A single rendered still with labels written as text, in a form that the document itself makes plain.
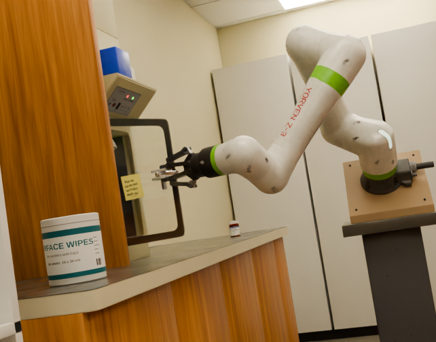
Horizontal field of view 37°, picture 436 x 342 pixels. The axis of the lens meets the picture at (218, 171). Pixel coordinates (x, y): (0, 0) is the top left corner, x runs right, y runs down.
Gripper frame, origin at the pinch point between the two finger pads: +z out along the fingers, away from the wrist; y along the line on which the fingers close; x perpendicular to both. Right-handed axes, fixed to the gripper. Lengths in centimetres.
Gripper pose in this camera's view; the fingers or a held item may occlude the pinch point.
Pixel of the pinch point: (161, 174)
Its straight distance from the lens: 208.0
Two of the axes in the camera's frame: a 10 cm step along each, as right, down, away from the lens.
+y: -1.6, -9.9, 0.7
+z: -7.2, 1.6, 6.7
